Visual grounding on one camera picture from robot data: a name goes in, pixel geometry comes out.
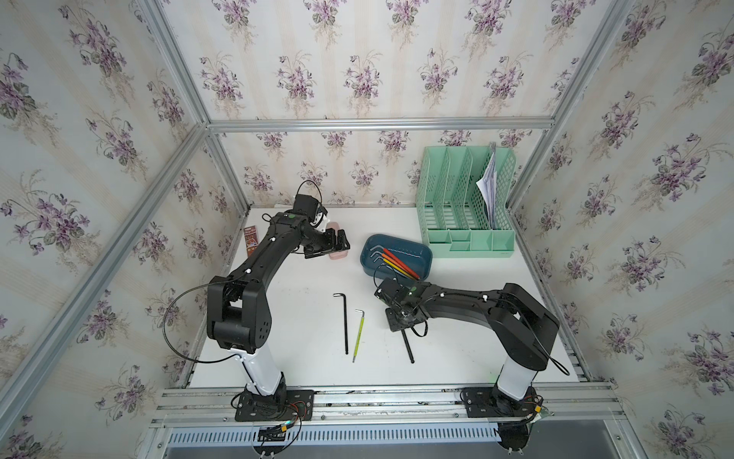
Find yellow handled hex key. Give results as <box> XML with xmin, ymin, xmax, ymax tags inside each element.
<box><xmin>371</xmin><ymin>252</ymin><xmax>416</xmax><ymax>279</ymax></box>

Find long black hex key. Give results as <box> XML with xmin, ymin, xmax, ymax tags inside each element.
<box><xmin>401</xmin><ymin>329</ymin><xmax>415</xmax><ymax>365</ymax></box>

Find red handled hex key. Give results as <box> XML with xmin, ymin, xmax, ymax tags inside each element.
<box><xmin>382</xmin><ymin>249</ymin><xmax>420</xmax><ymax>279</ymax></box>

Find green handled hex key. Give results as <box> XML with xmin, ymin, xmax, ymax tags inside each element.
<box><xmin>352</xmin><ymin>309</ymin><xmax>365</xmax><ymax>363</ymax></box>

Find thin black hex key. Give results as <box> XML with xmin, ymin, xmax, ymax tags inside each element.
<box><xmin>333</xmin><ymin>293</ymin><xmax>349</xmax><ymax>355</ymax></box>

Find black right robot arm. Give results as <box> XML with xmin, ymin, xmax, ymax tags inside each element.
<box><xmin>375</xmin><ymin>278</ymin><xmax>560</xmax><ymax>402</ymax></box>

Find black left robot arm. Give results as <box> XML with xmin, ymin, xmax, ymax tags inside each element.
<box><xmin>206</xmin><ymin>210</ymin><xmax>351</xmax><ymax>405</ymax></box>

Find teal plastic storage box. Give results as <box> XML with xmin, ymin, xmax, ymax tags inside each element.
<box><xmin>359</xmin><ymin>233</ymin><xmax>433</xmax><ymax>281</ymax></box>

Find pink pencil case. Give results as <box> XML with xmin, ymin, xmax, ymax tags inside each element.
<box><xmin>326</xmin><ymin>222</ymin><xmax>351</xmax><ymax>260</ymax></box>

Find red small booklet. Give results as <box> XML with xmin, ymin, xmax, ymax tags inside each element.
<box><xmin>243</xmin><ymin>226</ymin><xmax>259</xmax><ymax>256</ymax></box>

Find green mesh file organizer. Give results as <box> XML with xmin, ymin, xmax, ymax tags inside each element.
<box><xmin>416</xmin><ymin>146</ymin><xmax>516</xmax><ymax>259</ymax></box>

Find white papers in organizer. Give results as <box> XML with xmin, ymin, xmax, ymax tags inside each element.
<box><xmin>476</xmin><ymin>143</ymin><xmax>497</xmax><ymax>230</ymax></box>

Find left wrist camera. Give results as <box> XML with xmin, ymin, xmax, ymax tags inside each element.
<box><xmin>292</xmin><ymin>194</ymin><xmax>328</xmax><ymax>225</ymax></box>

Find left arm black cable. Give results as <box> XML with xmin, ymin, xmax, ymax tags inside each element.
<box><xmin>161</xmin><ymin>283</ymin><xmax>242</xmax><ymax>365</ymax></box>

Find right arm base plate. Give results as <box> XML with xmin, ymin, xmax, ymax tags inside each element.
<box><xmin>460</xmin><ymin>386</ymin><xmax>544</xmax><ymax>420</ymax></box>

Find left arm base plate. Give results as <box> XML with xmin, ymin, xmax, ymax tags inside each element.
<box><xmin>231</xmin><ymin>389</ymin><xmax>315</xmax><ymax>422</ymax></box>

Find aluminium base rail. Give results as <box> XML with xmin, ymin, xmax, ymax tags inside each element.
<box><xmin>139</xmin><ymin>382</ymin><xmax>645</xmax><ymax>458</ymax></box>

